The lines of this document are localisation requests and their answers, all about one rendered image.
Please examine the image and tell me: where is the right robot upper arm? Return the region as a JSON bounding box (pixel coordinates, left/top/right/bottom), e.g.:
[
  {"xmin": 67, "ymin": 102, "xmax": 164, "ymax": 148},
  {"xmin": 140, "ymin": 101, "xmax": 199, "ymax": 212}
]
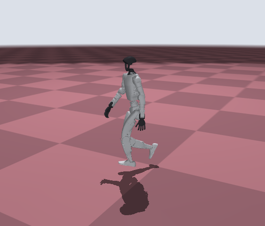
[{"xmin": 118, "ymin": 73, "xmax": 126, "ymax": 95}]

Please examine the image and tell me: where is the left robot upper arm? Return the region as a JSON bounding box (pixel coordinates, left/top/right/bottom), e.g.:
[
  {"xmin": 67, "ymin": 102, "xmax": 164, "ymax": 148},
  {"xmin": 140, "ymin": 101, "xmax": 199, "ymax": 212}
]
[{"xmin": 132, "ymin": 76, "xmax": 145, "ymax": 100}]

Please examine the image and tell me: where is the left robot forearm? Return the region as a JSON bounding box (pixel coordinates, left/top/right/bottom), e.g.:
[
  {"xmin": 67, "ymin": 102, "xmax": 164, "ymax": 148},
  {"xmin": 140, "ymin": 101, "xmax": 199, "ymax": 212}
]
[{"xmin": 139, "ymin": 95, "xmax": 145, "ymax": 118}]

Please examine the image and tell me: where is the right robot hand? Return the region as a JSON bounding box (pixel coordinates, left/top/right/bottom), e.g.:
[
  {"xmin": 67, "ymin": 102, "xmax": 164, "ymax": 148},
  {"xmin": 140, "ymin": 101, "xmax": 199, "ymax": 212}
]
[{"xmin": 104, "ymin": 102, "xmax": 113, "ymax": 118}]

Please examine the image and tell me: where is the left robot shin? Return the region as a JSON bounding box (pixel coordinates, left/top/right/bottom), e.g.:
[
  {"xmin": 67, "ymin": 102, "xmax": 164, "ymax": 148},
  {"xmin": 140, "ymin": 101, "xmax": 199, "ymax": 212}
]
[{"xmin": 121, "ymin": 136, "xmax": 132, "ymax": 162}]

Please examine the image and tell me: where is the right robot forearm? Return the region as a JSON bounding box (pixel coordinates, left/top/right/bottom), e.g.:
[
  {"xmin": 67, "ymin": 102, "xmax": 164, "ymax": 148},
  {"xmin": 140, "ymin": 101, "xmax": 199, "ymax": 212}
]
[{"xmin": 111, "ymin": 92, "xmax": 122, "ymax": 107}]

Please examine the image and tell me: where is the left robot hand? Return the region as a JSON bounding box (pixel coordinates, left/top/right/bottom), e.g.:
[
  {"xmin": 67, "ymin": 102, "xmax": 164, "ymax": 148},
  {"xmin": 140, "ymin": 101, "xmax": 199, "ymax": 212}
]
[{"xmin": 136, "ymin": 114, "xmax": 145, "ymax": 131}]

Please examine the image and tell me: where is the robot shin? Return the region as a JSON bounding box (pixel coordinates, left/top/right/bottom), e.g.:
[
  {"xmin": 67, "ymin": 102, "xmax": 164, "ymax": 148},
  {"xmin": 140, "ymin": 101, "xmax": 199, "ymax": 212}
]
[
  {"xmin": 131, "ymin": 139, "xmax": 152, "ymax": 149},
  {"xmin": 121, "ymin": 136, "xmax": 132, "ymax": 162}
]

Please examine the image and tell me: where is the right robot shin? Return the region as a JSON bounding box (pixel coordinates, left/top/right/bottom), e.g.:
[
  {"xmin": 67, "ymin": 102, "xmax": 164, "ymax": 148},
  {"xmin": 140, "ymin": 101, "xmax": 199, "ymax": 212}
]
[{"xmin": 131, "ymin": 139, "xmax": 152, "ymax": 149}]

